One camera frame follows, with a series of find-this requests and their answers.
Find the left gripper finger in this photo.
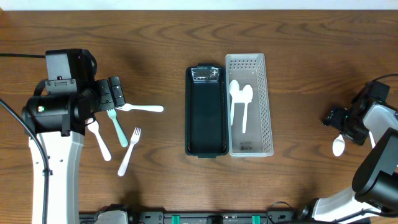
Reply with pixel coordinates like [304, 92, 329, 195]
[108, 76, 121, 86]
[112, 85, 126, 106]

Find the white fork pointing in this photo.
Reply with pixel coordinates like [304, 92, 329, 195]
[116, 103, 164, 113]

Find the mint green plastic fork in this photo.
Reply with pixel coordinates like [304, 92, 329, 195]
[106, 109, 129, 147]

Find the white spoon bowl down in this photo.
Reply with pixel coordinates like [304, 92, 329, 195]
[332, 134, 345, 157]

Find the white fork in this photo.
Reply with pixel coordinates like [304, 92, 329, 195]
[118, 128, 141, 177]

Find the black plastic basket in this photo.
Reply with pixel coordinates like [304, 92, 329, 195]
[185, 63, 229, 159]

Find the white spoon long diagonal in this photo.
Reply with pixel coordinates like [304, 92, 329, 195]
[242, 85, 253, 134]

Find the clear plastic basket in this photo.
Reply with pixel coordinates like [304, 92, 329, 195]
[225, 53, 274, 157]

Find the white spoon small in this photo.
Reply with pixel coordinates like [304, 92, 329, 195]
[229, 80, 240, 125]

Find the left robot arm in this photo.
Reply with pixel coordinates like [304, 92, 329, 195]
[22, 76, 125, 223]

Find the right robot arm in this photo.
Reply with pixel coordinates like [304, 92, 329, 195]
[297, 101, 397, 223]

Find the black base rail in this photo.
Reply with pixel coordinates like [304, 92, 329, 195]
[79, 204, 312, 224]

